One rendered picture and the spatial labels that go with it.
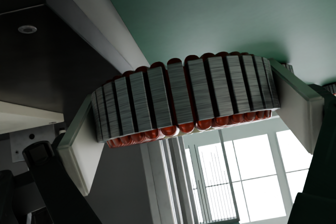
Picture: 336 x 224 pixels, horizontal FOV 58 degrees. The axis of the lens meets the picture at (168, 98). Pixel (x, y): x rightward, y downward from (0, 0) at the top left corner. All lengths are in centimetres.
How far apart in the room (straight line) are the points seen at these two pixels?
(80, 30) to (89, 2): 2
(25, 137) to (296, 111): 45
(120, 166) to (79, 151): 46
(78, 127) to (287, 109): 11
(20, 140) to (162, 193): 25
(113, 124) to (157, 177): 29
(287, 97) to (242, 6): 10
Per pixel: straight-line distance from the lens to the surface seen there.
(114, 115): 15
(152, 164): 44
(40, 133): 53
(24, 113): 37
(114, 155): 62
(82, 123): 17
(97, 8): 21
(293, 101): 17
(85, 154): 17
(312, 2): 29
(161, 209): 45
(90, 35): 21
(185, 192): 61
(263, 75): 16
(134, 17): 22
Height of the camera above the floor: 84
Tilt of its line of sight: 9 degrees down
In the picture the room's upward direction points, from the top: 169 degrees clockwise
